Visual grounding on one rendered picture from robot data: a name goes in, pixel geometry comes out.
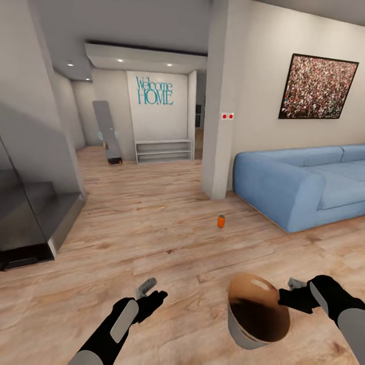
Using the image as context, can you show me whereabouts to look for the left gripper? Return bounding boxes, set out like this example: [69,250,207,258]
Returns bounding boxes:
[139,290,168,323]

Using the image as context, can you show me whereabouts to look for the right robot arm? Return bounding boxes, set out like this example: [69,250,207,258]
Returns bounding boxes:
[278,276,365,365]

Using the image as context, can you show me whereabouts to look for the trash can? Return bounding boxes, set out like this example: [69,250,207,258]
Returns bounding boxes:
[228,274,291,350]

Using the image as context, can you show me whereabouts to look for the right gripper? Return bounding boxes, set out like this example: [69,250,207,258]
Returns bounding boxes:
[278,288,313,314]

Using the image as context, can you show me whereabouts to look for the can of soda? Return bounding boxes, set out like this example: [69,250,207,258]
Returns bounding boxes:
[217,214,226,228]

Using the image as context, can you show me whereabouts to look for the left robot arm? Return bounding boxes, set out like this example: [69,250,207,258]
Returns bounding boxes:
[67,277,168,365]

